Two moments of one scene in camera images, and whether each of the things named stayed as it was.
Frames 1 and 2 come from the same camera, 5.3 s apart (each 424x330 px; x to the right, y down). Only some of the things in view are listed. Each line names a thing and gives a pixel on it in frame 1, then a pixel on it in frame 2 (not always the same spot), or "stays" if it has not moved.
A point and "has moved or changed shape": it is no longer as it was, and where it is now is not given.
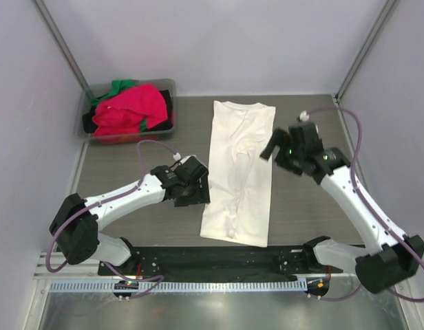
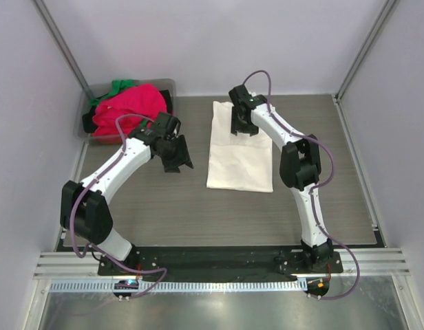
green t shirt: x=118 y=86 stays
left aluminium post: x=53 y=28 stays
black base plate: x=220 y=260 stays
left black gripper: x=201 y=195 to x=182 y=157
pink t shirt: x=120 y=113 stays
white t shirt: x=238 y=199 has moved or changed shape
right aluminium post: x=386 y=12 stays
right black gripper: x=278 y=137 to x=235 y=126
